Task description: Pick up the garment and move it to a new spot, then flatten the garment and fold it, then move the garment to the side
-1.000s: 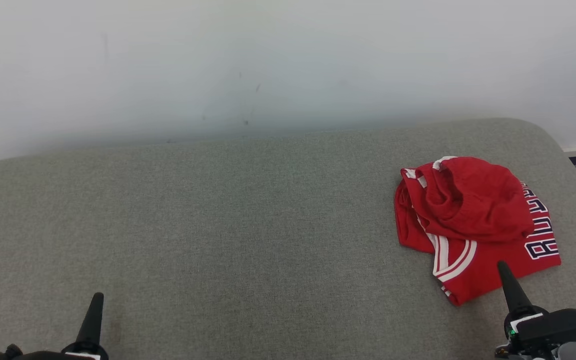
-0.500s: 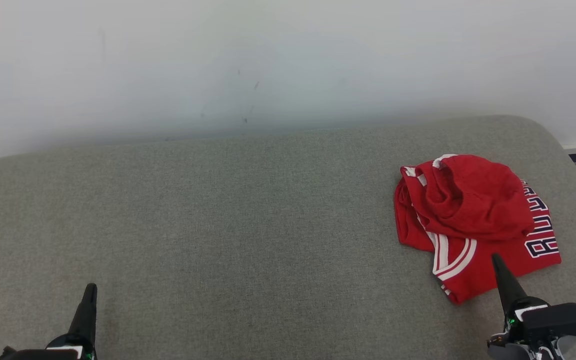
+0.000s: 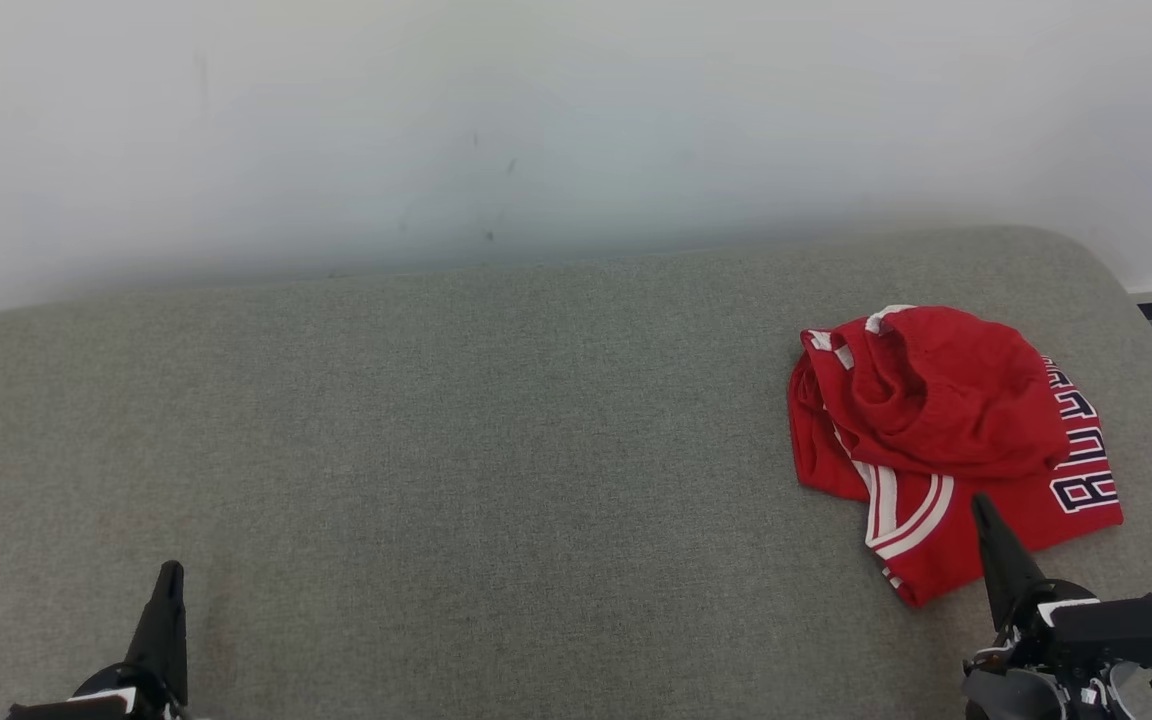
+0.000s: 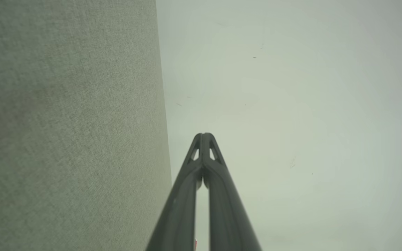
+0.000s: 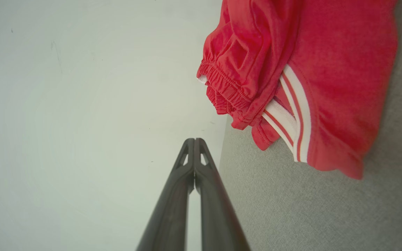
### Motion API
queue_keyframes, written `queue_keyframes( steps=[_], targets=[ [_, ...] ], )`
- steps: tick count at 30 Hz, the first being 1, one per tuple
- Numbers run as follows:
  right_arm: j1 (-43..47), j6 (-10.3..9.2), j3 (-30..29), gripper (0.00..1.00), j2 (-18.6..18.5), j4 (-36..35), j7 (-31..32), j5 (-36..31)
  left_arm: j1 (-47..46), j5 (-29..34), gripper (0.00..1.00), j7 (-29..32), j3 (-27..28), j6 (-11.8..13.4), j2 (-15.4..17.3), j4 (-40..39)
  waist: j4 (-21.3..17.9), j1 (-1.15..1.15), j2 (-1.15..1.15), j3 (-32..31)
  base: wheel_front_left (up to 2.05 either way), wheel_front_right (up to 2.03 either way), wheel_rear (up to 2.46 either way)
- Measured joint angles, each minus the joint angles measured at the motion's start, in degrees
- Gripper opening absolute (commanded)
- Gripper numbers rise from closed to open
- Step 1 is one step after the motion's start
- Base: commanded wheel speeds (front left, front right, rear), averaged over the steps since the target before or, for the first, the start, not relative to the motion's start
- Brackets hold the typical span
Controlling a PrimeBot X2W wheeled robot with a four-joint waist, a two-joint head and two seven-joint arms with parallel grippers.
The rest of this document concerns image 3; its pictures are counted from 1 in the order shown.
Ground red Bulls 23 jersey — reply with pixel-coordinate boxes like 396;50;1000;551
788;328;1125;608

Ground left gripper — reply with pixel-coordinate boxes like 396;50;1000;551
6;560;188;720

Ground red shorts with white stripe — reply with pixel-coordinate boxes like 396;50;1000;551
804;304;1073;480

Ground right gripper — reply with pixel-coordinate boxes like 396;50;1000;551
972;493;1152;674

